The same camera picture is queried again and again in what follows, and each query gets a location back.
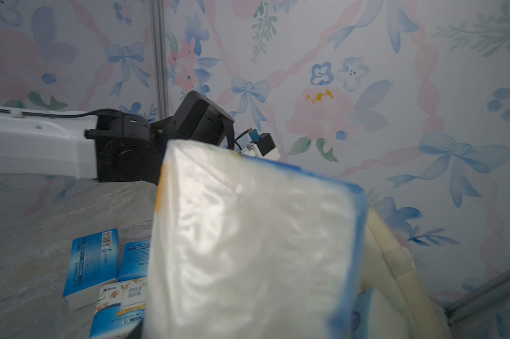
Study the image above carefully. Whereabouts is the right aluminium corner post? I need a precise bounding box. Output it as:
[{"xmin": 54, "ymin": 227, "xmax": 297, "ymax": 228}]
[{"xmin": 444, "ymin": 269, "xmax": 510, "ymax": 327}]

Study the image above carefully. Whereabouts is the cream canvas bag starry print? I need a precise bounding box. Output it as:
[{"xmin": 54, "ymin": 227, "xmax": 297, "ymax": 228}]
[{"xmin": 360, "ymin": 207, "xmax": 443, "ymax": 338}]

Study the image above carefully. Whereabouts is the white blue tissue pack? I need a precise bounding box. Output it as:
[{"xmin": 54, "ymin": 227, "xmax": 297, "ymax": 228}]
[{"xmin": 142, "ymin": 140, "xmax": 368, "ymax": 338}]

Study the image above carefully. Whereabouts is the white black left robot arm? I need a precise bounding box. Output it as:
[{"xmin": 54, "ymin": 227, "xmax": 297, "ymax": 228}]
[{"xmin": 0, "ymin": 91, "xmax": 235, "ymax": 184}]

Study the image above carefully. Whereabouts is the white tissue pack cartoon blue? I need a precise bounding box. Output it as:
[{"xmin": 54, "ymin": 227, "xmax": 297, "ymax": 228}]
[{"xmin": 352, "ymin": 288, "xmax": 410, "ymax": 339}]

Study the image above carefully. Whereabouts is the aluminium corner post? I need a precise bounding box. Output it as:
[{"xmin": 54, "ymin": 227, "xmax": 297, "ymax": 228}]
[
  {"xmin": 149, "ymin": 0, "xmax": 169, "ymax": 119},
  {"xmin": 444, "ymin": 269, "xmax": 510, "ymax": 327}
]

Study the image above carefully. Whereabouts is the blue tissue pack barcode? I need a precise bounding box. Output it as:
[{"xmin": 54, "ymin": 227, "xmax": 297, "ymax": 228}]
[{"xmin": 63, "ymin": 229, "xmax": 119, "ymax": 311}]

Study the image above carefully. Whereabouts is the left aluminium corner post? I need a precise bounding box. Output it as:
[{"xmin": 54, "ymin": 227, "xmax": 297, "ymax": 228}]
[{"xmin": 149, "ymin": 0, "xmax": 169, "ymax": 119}]

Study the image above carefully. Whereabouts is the floral orange blue tissue pack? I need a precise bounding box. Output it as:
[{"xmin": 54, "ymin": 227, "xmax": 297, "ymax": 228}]
[{"xmin": 89, "ymin": 277, "xmax": 148, "ymax": 338}]

